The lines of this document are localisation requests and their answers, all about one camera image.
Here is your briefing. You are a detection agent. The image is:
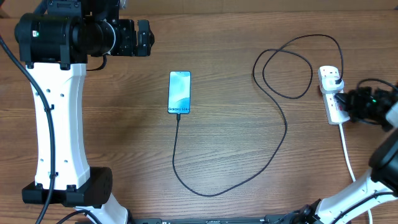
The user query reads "white charger plug adapter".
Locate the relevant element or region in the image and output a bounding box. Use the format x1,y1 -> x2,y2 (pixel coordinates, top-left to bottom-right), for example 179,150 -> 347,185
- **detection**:
320,77 -> 344,94

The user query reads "blue Samsung Galaxy smartphone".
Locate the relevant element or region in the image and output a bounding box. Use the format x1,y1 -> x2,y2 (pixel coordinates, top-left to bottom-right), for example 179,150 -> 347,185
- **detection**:
167,71 -> 191,114

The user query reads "white power strip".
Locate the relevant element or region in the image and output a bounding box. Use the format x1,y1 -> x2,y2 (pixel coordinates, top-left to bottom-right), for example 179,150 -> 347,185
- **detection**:
318,65 -> 349,125

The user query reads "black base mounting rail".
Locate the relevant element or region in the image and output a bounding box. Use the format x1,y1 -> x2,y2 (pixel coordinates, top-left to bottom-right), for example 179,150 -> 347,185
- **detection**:
128,213 -> 311,224

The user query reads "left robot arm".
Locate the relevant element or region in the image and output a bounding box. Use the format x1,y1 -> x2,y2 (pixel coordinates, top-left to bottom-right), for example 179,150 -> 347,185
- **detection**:
14,0 -> 154,223

